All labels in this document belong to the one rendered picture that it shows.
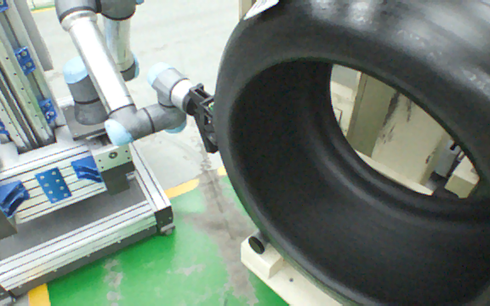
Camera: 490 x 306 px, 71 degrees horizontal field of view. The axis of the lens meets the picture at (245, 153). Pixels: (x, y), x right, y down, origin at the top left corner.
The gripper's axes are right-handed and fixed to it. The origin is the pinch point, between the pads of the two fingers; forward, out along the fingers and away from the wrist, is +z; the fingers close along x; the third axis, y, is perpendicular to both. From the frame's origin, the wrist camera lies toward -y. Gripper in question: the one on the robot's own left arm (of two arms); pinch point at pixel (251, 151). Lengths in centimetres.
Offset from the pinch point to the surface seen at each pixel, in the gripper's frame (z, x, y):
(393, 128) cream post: 20.4, 25.1, 6.4
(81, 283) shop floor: -57, -40, -110
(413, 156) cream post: 27.1, 25.1, 2.5
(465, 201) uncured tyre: 40.2, 16.9, 6.6
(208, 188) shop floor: -59, 41, -110
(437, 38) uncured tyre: 27, -11, 44
